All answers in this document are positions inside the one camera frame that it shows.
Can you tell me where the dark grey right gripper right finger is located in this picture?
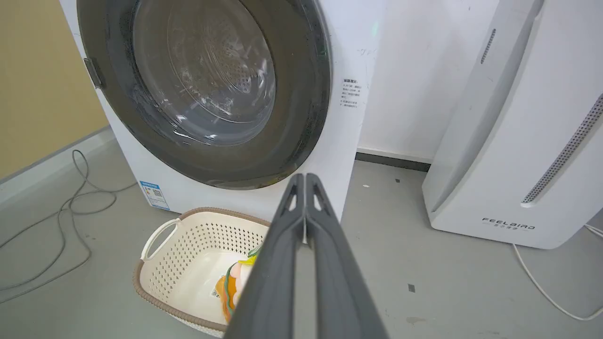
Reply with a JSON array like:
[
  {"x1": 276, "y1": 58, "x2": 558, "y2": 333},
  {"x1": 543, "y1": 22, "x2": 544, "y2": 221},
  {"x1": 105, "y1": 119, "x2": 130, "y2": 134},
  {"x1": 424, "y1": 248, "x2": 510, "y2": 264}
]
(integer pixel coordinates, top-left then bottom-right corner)
[{"x1": 305, "y1": 173, "x2": 389, "y2": 339}]

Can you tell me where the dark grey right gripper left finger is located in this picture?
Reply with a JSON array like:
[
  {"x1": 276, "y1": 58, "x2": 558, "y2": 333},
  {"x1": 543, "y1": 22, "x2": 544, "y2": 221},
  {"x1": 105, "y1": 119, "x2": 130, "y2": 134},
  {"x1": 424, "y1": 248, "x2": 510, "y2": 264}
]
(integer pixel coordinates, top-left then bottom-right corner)
[{"x1": 223, "y1": 173, "x2": 306, "y2": 339}]

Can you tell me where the white front-load washing machine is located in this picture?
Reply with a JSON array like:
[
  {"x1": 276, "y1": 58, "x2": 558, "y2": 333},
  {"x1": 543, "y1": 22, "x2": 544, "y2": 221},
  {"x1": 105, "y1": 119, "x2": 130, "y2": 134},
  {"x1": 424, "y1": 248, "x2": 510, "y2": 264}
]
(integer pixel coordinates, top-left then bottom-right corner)
[{"x1": 58, "y1": 0, "x2": 386, "y2": 223}]

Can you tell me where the dark round washing machine door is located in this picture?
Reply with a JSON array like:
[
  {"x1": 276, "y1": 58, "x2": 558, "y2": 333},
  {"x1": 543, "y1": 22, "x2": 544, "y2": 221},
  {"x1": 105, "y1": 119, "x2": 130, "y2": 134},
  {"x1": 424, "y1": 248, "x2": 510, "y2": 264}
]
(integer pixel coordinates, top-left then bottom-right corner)
[{"x1": 76, "y1": 0, "x2": 332, "y2": 191}]

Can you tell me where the colourful soft toy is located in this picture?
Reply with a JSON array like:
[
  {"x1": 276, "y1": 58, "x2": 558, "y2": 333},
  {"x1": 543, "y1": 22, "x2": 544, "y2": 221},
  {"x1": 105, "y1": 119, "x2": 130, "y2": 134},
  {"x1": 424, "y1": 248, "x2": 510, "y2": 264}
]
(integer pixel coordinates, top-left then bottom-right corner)
[{"x1": 215, "y1": 244, "x2": 262, "y2": 323}]

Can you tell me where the cream perforated laundry basket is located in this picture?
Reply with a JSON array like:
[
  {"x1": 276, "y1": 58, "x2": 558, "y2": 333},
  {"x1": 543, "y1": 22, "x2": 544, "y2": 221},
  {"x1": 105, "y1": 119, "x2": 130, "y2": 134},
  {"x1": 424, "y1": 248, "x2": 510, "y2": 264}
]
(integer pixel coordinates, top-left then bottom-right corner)
[{"x1": 133, "y1": 207, "x2": 272, "y2": 338}]

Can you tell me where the blue energy label sticker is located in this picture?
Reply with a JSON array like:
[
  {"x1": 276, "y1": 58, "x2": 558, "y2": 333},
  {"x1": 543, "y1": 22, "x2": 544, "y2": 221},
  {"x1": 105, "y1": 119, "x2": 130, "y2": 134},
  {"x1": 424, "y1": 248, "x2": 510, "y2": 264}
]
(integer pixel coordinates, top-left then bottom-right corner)
[{"x1": 139, "y1": 181, "x2": 171, "y2": 211}]

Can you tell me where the white air purifier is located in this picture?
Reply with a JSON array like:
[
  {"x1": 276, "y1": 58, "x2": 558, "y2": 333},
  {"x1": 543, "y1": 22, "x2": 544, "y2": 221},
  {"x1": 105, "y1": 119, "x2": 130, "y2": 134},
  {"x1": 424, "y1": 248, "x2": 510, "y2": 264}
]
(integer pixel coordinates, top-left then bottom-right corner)
[{"x1": 422, "y1": 0, "x2": 603, "y2": 250}]

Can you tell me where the white power cable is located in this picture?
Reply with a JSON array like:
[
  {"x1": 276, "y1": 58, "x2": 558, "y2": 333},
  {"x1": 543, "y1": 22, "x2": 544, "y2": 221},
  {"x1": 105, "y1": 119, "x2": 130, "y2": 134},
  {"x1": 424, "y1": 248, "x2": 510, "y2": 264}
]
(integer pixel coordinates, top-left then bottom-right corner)
[{"x1": 512, "y1": 224, "x2": 603, "y2": 322}]

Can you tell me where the grey floor cable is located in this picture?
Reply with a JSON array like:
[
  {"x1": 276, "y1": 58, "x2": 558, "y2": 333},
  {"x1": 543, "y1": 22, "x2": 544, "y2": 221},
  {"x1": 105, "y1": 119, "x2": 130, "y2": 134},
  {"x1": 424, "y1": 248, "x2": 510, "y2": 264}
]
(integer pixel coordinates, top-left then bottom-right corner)
[{"x1": 0, "y1": 150, "x2": 138, "y2": 304}]

